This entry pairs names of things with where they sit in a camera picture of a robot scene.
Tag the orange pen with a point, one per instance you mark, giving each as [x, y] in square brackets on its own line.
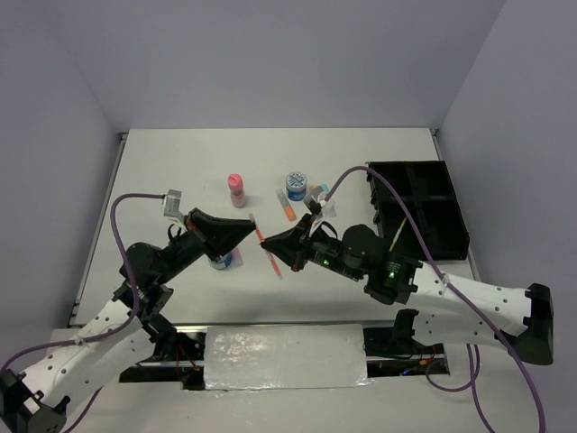
[270, 257]

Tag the yellow highlighter pen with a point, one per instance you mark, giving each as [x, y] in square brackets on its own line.
[397, 234]

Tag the black four-compartment organizer tray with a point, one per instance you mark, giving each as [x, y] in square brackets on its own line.
[427, 191]

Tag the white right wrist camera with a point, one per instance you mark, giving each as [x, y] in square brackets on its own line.
[320, 209]

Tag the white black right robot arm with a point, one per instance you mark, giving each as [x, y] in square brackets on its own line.
[434, 307]

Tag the blue paint jar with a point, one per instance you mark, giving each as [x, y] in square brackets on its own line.
[296, 185]
[221, 263]

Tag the purple highlighter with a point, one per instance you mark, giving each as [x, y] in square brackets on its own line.
[237, 259]

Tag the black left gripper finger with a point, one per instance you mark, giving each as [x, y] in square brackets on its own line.
[212, 227]
[218, 247]

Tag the blue paint jar far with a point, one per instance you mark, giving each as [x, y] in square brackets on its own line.
[296, 185]

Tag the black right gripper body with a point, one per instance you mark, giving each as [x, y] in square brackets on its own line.
[319, 246]

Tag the blue paint jar near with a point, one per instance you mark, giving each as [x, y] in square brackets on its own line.
[221, 263]

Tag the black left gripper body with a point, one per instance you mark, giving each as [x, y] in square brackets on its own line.
[188, 249]

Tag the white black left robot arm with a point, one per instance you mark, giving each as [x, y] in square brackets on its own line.
[129, 329]

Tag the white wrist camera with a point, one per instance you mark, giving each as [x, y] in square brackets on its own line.
[171, 203]
[320, 209]

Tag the orange-capped clear highlighter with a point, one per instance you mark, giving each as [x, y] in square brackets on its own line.
[287, 208]

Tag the silver tape-covered panel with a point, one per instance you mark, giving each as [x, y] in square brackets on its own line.
[285, 358]

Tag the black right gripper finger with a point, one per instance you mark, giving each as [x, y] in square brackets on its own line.
[289, 240]
[285, 252]

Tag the pink-capped marker tube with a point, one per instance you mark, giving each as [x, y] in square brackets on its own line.
[236, 188]

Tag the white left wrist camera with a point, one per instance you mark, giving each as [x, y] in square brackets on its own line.
[171, 203]

